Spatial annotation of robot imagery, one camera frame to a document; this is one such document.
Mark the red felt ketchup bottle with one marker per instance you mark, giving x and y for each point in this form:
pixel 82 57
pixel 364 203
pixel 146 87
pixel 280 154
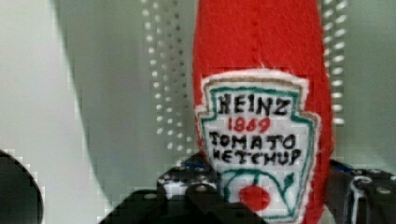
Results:
pixel 262 105

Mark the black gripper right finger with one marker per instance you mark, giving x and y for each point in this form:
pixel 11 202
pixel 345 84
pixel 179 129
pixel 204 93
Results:
pixel 360 196

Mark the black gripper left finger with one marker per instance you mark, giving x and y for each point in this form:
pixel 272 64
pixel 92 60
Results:
pixel 185 194

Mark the large black cylinder cup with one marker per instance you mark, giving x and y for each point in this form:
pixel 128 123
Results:
pixel 20 198

